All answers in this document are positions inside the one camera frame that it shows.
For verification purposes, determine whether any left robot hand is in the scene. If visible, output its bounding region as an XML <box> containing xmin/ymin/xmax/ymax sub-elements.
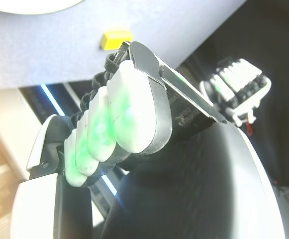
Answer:
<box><xmin>9</xmin><ymin>40</ymin><xmax>286</xmax><ymax>239</ymax></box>

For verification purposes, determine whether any yellow flat block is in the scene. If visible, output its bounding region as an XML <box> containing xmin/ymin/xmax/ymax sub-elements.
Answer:
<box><xmin>99</xmin><ymin>30</ymin><xmax>134</xmax><ymax>50</ymax></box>

